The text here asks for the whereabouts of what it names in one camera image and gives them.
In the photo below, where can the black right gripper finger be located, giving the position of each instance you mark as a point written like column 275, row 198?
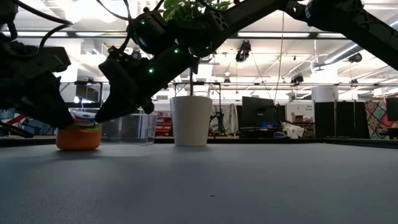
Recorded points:
column 121, row 90

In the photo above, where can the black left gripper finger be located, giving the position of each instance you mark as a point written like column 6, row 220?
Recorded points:
column 49, row 102

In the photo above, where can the green measuring cup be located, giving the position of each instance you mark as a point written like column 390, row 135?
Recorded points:
column 93, row 127

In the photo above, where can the orange measuring cup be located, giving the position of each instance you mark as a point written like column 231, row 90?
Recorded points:
column 77, row 140

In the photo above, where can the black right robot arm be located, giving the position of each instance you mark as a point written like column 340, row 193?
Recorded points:
column 248, row 15

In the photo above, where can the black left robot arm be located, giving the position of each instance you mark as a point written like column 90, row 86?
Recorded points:
column 6, row 18

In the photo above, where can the clear plastic bin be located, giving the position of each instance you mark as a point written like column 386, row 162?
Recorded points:
column 136, row 127

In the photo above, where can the red storage bin shelf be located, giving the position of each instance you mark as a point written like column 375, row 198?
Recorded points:
column 163, row 124

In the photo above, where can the white ribbed plant pot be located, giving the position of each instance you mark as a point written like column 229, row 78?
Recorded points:
column 191, row 121

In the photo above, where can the green leafy plant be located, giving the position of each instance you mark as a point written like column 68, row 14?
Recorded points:
column 177, row 7

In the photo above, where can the grey draped cloth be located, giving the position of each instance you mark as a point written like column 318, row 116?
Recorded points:
column 228, row 116

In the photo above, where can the black computer monitor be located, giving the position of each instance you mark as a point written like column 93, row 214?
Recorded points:
column 258, row 110

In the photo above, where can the white crumpled cloth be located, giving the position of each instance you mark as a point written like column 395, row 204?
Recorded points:
column 293, row 129

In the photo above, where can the black room partition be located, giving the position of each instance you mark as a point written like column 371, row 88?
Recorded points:
column 339, row 119

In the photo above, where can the colourful patchwork quilt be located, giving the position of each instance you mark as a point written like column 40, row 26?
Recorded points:
column 377, row 116

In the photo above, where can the black ceiling rig camera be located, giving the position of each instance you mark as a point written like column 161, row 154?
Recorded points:
column 243, row 51

